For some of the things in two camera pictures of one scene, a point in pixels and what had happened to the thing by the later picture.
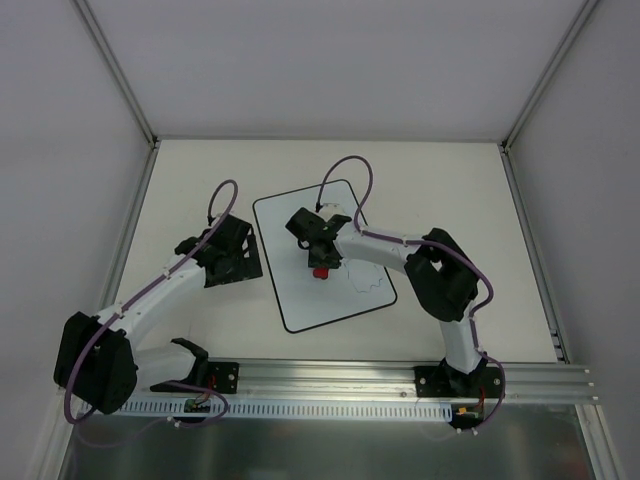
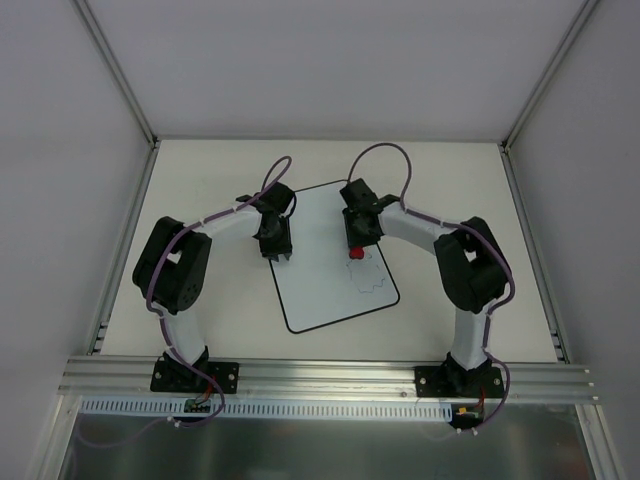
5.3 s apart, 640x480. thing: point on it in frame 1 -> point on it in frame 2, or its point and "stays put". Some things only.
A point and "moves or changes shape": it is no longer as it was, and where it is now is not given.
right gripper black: [323, 253] -> [360, 239]
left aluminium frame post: [117, 73] stays put
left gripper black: [239, 265] -> [276, 247]
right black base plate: [445, 382] stays put
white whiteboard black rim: [303, 300] stays put
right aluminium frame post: [584, 11] stays put
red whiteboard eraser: [322, 273] moves or changes shape
